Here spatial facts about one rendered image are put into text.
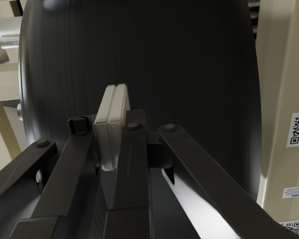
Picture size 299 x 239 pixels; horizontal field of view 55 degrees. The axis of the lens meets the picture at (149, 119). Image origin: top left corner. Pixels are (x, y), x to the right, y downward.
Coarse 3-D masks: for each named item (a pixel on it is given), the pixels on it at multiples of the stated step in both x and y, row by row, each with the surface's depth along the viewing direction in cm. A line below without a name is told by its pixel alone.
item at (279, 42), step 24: (264, 0) 50; (288, 0) 42; (264, 24) 51; (288, 24) 43; (264, 48) 52; (288, 48) 45; (264, 72) 54; (288, 72) 46; (264, 96) 55; (288, 96) 49; (264, 120) 56; (288, 120) 51; (264, 144) 57; (264, 168) 59; (288, 168) 57; (264, 192) 61; (288, 216) 65
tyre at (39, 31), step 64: (64, 0) 32; (128, 0) 31; (192, 0) 30; (64, 64) 30; (128, 64) 30; (192, 64) 29; (256, 64) 32; (64, 128) 31; (192, 128) 30; (256, 128) 32; (256, 192) 37
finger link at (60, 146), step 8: (64, 144) 15; (96, 144) 15; (56, 152) 14; (96, 152) 15; (48, 160) 14; (56, 160) 14; (96, 160) 15; (40, 168) 14; (48, 168) 14; (96, 168) 15; (40, 176) 14; (48, 176) 14
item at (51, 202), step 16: (80, 128) 14; (80, 144) 13; (64, 160) 12; (80, 160) 12; (64, 176) 11; (80, 176) 11; (96, 176) 14; (48, 192) 10; (64, 192) 10; (80, 192) 11; (96, 192) 14; (48, 208) 9; (64, 208) 9; (80, 208) 10; (16, 224) 8; (32, 224) 8; (48, 224) 8; (64, 224) 9; (80, 224) 10
